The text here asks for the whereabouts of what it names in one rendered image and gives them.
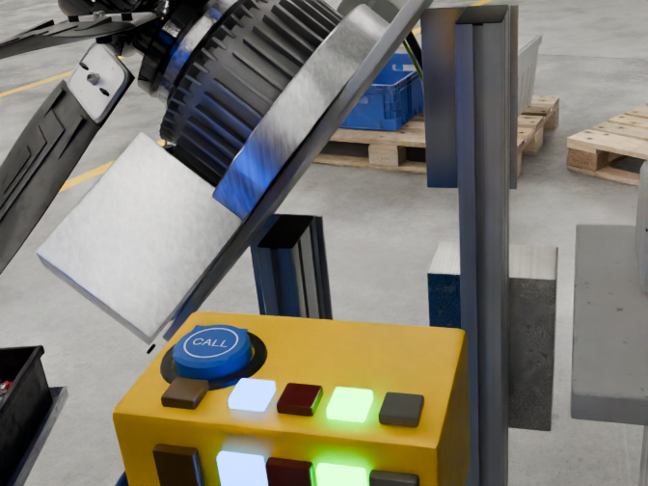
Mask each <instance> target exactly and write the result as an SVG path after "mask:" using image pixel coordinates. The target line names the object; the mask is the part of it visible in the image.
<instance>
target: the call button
mask: <svg viewBox="0 0 648 486"><path fill-rule="evenodd" d="M248 330H249V329H240V328H236V327H234V326H231V325H209V326H201V325H196V327H195V328H194V329H193V330H192V331H191V332H189V333H188V334H186V335H185V336H183V337H182V338H181V339H180V340H179V341H178V342H177V343H176V345H175V347H174V350H173V356H174V361H175V369H176V371H177V372H178V374H179V375H181V376H182V377H185V378H192V379H203V380H212V379H218V378H222V377H225V376H229V375H231V374H233V373H235V372H237V371H239V370H240V369H242V368H244V367H245V366H246V365H247V364H248V363H249V362H250V361H251V359H252V356H253V353H252V347H251V341H250V337H249V335H248V334H247V331H248Z"/></svg>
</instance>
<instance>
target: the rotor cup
mask: <svg viewBox="0 0 648 486"><path fill-rule="evenodd" d="M218 1H219V0H94V1H92V0H58V6H59V9H60V10H61V11H62V13H63V14H64V15H65V16H66V17H68V16H69V15H78V16H79V15H90V14H93V13H94V12H99V11H105V14H121V13H153V14H156V16H160V17H161V20H160V21H157V22H155V23H153V24H151V25H149V26H147V27H145V28H143V29H140V30H138V31H136V32H134V33H131V34H129V35H124V36H113V41H112V42H109V43H104V44H103V45H104V46H105V47H107V48H108V49H109V50H111V51H112V52H113V53H115V54H116V55H117V56H121V57H125V58H127V57H131V56H133V55H135V54H140V55H141V56H142V57H143V60H142V62H141V64H140V67H139V70H138V76H137V84H138V87H139V88H140V89H141V90H142V91H144V92H145V93H146V94H148V95H149V96H150V97H157V91H158V88H159V85H160V83H161V82H162V80H163V79H164V77H163V75H164V73H165V71H166V68H167V66H168V63H169V62H170V60H171V58H172V57H173V55H174V53H175V51H176V49H177V48H178V46H179V44H180V43H181V42H182V40H183V39H184V37H185V36H186V34H187V33H188V32H189V31H190V29H191V28H192V27H193V25H194V24H195V23H196V22H197V21H198V20H199V19H200V17H201V16H202V15H203V14H204V13H205V12H206V11H207V10H208V9H209V8H211V7H212V6H213V5H214V4H216V3H217V2H218Z"/></svg>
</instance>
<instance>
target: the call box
mask: <svg viewBox="0 0 648 486"><path fill-rule="evenodd" d="M196 325H201V326H209V325H231V326H234V327H236V328H240V329H249V330H248V331H247V334H248V335H249V337H250V341H251V347H252V353H253V356H252V359H251V361H250V362H249V363H248V364H247V365H246V366H245V367H244V368H242V369H240V370H239V371H237V372H235V373H233V374H231V375H229V376H225V377H222V378H218V379H212V380H207V381H208V385H209V390H208V392H207V393H206V395H205V396H204V398H203V399H202V401H201V402H200V404H199V405H198V407H197V408H196V409H195V410H189V409H180V408H171V407H164V406H163V405H162V403H161V396H162V395H163V393H164V392H165V391H166V389H167V388H168V387H169V386H170V385H171V384H172V382H173V381H174V379H175V378H176V377H182V376H181V375H179V374H178V372H177V371H176V366H175V361H174V356H173V350H174V347H175V345H176V343H177V342H178V341H179V340H180V339H181V338H182V337H183V336H185V335H186V334H188V333H189V332H191V331H192V330H193V329H194V328H195V327H196ZM182 378H185V377H182ZM242 378H246V379H257V380H267V381H273V382H274V383H275V388H276V390H275V392H274V394H273V395H272V397H271V399H270V401H269V403H268V404H267V406H266V408H265V410H264V411H262V412H261V411H251V410H241V409H232V408H230V406H229V397H230V395H231V393H232V392H233V390H234V389H235V387H236V385H237V384H238V382H239V381H240V379H242ZM287 383H298V384H309V385H319V386H322V388H323V396H322V398H321V400H320V402H319V405H318V407H317V409H316V411H315V413H314V415H313V416H312V417H306V416H297V415H288V414H280V413H278V411H277V402H278V400H279V398H280V397H281V395H282V393H283V391H284V388H285V386H286V385H287ZM338 387H340V388H350V389H361V390H371V391H372V394H373V400H372V402H371V405H370V408H369V410H368V413H367V416H366V418H365V421H363V422H361V421H352V420H343V419H333V418H328V417H327V410H326V409H327V407H328V405H329V403H330V400H331V398H332V396H333V394H334V392H335V389H336V388H338ZM386 392H402V393H412V394H421V395H423V397H424V407H423V410H422V414H421V417H420V421H419V424H418V427H408V426H398V425H388V424H381V423H380V422H379V419H378V414H379V412H380V409H381V406H382V403H383V400H384V398H385V395H386ZM112 419H113V422H114V426H115V430H116V434H117V438H118V442H119V446H120V450H121V457H122V460H123V464H124V468H125V472H126V476H127V480H128V484H129V486H160V482H159V478H158V474H157V469H156V466H155V462H154V457H153V453H152V451H153V448H154V447H155V446H156V445H157V444H164V445H172V446H188V447H195V448H196V449H197V450H198V452H199V456H200V462H201V467H202V476H203V481H204V486H222V484H221V479H220V474H219V469H218V464H217V456H218V455H219V453H220V452H221V451H227V452H235V453H244V454H252V455H259V456H262V457H263V460H264V466H265V464H266V462H267V460H268V458H269V457H276V458H283V459H291V460H299V461H308V462H312V463H313V468H314V476H315V484H316V486H317V478H316V469H317V466H318V464H320V463H323V464H331V465H340V466H347V467H355V468H363V469H364V470H365V477H366V486H369V483H368V476H369V473H370V471H371V470H379V471H387V472H395V473H410V474H416V475H418V477H419V486H466V481H467V476H468V470H469V465H470V461H471V443H470V397H469V349H468V337H467V335H466V333H465V331H464V330H461V329H457V328H443V327H428V326H415V325H400V324H386V323H371V322H358V321H343V320H329V319H315V318H301V317H286V316H273V315H258V314H244V313H230V312H216V311H201V310H200V311H196V312H193V313H191V315H190V316H189V317H188V318H187V320H186V321H185V322H184V323H183V324H182V326H181V327H180V328H179V329H178V331H177V332H176V333H175V334H174V336H173V337H172V338H171V339H170V340H169V342H168V343H167V344H166V345H165V347H164V348H163V349H162V350H161V351H160V353H159V354H158V355H157V356H156V358H155V359H154V360H153V361H152V362H151V364H150V365H149V366H148V368H147V369H146V370H145V371H144V372H143V374H142V375H141V376H140V377H139V379H138V380H137V381H136V382H135V383H134V385H133V386H132V387H131V388H130V390H129V391H128V392H127V393H126V394H125V396H124V397H123V398H122V399H121V401H120V402H119V403H118V404H117V406H116V407H115V408H114V411H113V416H112Z"/></svg>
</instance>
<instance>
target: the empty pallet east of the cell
mask: <svg viewBox="0 0 648 486"><path fill-rule="evenodd" d="M646 105H647V106H643V105H641V106H638V107H636V108H634V109H633V110H630V111H628V112H626V113H625V115H618V116H616V117H614V118H612V119H609V120H608V122H605V121H604V122H602V123H599V124H597V125H595V126H593V127H591V130H590V129H586V130H584V131H582V132H580V133H577V134H575V135H573V136H570V137H568V138H567V148H570V149H569V153H568V156H567V163H566V164H567V165H566V166H567V168H568V169H570V170H571V171H574V172H578V173H582V174H586V175H590V176H596V177H600V178H603V179H607V180H611V181H615V182H619V183H623V184H627V185H631V186H634V187H638V188H639V174H636V173H631V172H627V171H623V170H619V169H614V168H612V167H611V166H610V165H612V164H614V163H616V162H618V161H620V160H622V159H625V158H627V157H629V156H632V157H637V158H641V159H646V160H648V102H647V103H646Z"/></svg>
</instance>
